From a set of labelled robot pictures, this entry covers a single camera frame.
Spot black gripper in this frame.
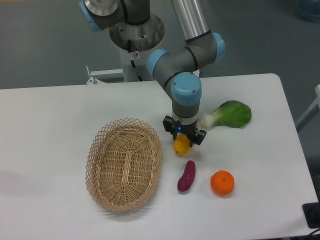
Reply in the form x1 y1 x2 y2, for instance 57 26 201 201
162 115 207 148

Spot yellow mango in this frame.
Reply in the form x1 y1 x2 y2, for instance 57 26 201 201
173 132 194 156

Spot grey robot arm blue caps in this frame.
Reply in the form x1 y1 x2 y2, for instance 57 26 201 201
79 0 226 145

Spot purple sweet potato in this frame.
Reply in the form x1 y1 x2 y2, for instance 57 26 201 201
177 160 196 192

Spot green bok choy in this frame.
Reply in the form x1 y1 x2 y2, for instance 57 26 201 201
200 100 252 128

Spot orange mandarin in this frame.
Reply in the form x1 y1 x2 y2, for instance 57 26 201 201
210 170 235 196

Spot woven wicker basket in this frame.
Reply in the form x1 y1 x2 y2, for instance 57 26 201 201
85 117 162 212

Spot black device at table edge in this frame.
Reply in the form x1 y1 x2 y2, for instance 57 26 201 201
302 202 320 229

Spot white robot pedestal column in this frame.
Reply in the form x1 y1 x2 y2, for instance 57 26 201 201
109 12 166 83

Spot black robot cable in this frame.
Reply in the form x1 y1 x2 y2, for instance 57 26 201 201
127 39 144 82

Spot white frame piece right edge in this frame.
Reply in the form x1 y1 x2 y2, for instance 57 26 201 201
295 84 320 133

